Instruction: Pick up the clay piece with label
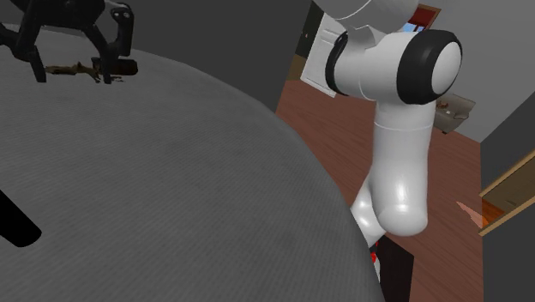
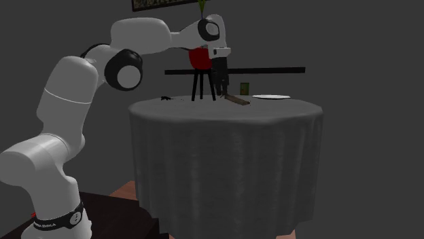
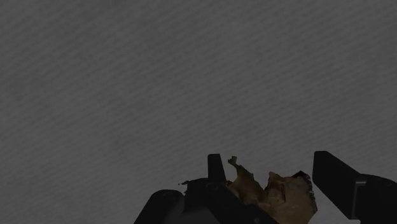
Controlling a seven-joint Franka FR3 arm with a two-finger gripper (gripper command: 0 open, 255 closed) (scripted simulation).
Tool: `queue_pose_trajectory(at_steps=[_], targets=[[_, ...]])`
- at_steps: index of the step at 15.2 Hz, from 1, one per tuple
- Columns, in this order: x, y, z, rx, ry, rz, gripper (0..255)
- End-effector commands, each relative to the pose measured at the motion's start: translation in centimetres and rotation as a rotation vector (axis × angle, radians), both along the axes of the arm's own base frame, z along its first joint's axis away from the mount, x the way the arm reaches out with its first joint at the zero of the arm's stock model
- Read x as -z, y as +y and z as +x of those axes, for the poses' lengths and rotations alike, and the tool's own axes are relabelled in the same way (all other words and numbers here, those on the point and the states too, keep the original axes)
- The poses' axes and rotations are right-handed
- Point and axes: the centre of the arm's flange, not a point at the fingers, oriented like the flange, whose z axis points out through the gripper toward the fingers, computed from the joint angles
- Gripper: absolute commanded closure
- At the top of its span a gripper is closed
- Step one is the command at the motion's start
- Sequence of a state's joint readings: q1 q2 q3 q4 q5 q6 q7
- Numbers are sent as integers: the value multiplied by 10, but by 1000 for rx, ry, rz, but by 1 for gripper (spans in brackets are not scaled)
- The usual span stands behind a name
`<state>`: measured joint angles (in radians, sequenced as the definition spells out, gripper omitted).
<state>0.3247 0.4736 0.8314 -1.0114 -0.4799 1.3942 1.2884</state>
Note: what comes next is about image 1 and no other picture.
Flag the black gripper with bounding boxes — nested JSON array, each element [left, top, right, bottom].
[[0, 0, 135, 86]]

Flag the brown stick-shaped object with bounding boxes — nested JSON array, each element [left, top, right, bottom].
[[44, 57, 140, 83]]

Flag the black rounded bar object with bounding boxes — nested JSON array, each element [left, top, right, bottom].
[[0, 189, 43, 249]]

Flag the white door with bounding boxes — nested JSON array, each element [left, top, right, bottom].
[[299, 12, 351, 99]]

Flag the red framed window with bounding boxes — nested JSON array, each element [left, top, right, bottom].
[[401, 3, 442, 35]]

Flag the beige sofa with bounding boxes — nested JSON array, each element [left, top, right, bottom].
[[431, 92, 477, 136]]

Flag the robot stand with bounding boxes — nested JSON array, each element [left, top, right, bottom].
[[377, 235, 415, 302]]

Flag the light wooden door frame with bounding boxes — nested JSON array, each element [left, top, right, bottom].
[[478, 149, 535, 238]]

